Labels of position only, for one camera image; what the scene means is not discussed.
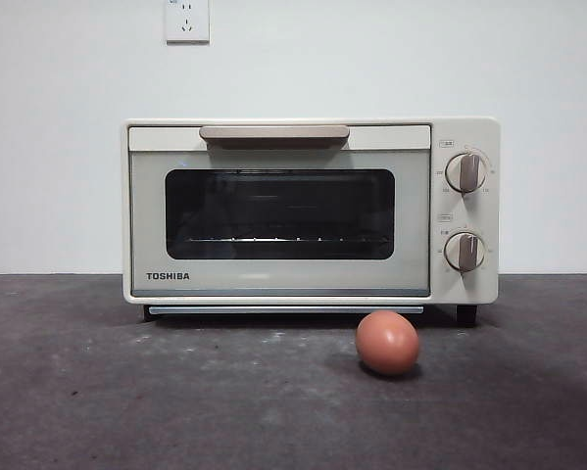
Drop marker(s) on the cream temperature knob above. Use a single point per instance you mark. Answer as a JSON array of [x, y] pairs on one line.
[[467, 173]]

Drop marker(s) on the grey crumb tray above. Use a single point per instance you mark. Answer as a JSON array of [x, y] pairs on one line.
[[283, 310]]

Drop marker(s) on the white wall socket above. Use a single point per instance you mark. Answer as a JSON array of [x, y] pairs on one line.
[[187, 22]]

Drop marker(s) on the cream Toshiba toaster oven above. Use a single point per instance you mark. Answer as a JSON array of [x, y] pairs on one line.
[[464, 132]]

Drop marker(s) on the cream timer knob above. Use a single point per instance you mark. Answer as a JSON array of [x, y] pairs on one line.
[[465, 252]]

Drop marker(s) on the brown egg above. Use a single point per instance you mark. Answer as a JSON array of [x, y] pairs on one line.
[[387, 343]]

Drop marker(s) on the black oven foot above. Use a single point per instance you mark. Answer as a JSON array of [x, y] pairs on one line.
[[146, 313], [467, 314]]

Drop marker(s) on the glass oven door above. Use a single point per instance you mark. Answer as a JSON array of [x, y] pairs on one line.
[[148, 220]]

